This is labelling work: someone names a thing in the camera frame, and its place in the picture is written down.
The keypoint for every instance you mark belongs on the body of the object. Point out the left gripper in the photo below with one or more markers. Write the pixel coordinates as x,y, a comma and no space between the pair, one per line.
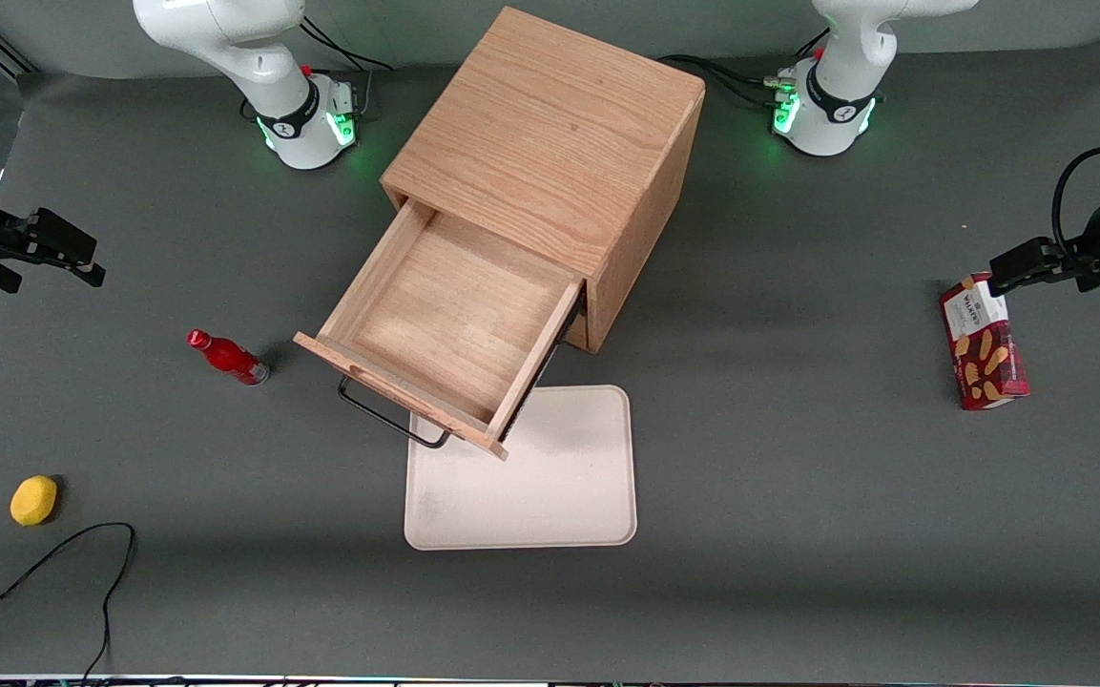
1091,241

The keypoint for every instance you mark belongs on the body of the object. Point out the dark aluminium frame rail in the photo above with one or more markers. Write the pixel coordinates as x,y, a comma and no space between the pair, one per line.
13,55

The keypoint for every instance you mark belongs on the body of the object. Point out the red bottle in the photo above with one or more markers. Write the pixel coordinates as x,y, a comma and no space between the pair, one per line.
225,356

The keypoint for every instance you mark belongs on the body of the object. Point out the yellow lemon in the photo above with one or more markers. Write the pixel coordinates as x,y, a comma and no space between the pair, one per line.
33,501

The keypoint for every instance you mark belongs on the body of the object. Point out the red cookie box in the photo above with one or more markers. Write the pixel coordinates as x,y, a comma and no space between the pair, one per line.
984,348

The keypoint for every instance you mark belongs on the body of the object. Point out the oak wooden drawer cabinet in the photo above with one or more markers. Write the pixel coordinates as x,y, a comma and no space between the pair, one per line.
559,124

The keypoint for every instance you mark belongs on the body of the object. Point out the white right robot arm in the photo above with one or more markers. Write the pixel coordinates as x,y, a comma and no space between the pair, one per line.
282,95

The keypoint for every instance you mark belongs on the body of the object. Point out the beige rectangular tray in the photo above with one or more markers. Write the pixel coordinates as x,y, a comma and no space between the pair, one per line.
569,477

